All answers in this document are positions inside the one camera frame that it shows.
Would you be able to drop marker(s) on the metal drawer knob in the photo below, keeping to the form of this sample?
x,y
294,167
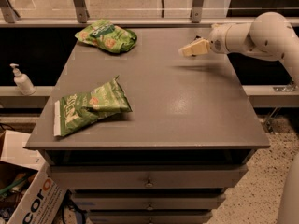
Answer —
x,y
150,207
149,184

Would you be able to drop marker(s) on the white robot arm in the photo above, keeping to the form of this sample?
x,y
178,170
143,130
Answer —
x,y
270,37

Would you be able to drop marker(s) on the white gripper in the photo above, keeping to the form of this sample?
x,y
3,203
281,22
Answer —
x,y
217,41

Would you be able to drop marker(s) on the green snack bag front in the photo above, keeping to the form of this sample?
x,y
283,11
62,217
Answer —
x,y
76,111

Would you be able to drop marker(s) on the metal drawer knob middle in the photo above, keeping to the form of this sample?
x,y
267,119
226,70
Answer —
x,y
150,207

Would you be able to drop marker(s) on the grey drawer cabinet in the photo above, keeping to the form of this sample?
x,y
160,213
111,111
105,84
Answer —
x,y
191,131

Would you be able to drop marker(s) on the white pump sanitizer bottle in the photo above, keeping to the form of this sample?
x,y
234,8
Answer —
x,y
22,81

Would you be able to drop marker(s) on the green rice chip bag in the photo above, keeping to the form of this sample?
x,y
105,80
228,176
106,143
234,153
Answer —
x,y
107,36

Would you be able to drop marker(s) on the metal drawer knob top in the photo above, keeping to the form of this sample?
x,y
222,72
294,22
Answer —
x,y
149,184

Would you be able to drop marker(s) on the white cardboard box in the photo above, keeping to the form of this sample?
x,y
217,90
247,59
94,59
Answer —
x,y
28,194

